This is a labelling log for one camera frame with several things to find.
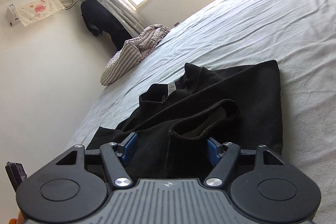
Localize black zip jacket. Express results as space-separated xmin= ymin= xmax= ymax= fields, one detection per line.
xmin=88 ymin=60 xmax=283 ymax=180

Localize dark hanging clothes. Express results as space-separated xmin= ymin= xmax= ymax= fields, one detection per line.
xmin=80 ymin=0 xmax=132 ymax=51

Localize striped folded blanket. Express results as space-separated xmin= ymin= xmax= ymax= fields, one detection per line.
xmin=100 ymin=24 xmax=170 ymax=86

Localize grey bed sheet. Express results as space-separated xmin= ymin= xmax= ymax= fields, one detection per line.
xmin=70 ymin=0 xmax=335 ymax=223

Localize covered wall air conditioner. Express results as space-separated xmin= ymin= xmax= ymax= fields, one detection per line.
xmin=6 ymin=0 xmax=65 ymax=27

